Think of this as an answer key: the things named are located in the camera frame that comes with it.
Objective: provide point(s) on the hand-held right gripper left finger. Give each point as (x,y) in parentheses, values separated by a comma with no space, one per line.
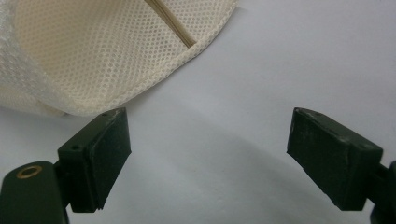
(99,161)

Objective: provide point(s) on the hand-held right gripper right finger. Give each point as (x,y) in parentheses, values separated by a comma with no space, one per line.
(333,161)

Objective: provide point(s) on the white mesh laundry bag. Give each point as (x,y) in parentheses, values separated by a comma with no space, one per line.
(93,46)

